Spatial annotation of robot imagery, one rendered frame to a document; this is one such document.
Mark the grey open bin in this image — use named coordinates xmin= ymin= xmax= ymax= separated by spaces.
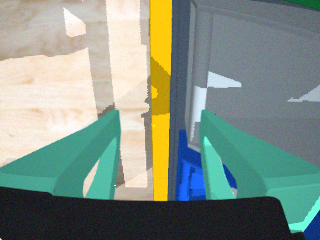
xmin=184 ymin=0 xmax=320 ymax=167

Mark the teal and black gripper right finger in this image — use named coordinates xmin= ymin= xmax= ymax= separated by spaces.
xmin=199 ymin=109 xmax=320 ymax=233

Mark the yellow long thin bar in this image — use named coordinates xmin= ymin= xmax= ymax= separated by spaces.
xmin=149 ymin=0 xmax=172 ymax=201

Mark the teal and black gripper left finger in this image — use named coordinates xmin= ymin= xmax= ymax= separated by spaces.
xmin=0 ymin=109 xmax=121 ymax=199

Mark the blue bin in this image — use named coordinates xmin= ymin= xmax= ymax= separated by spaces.
xmin=175 ymin=130 xmax=320 ymax=240

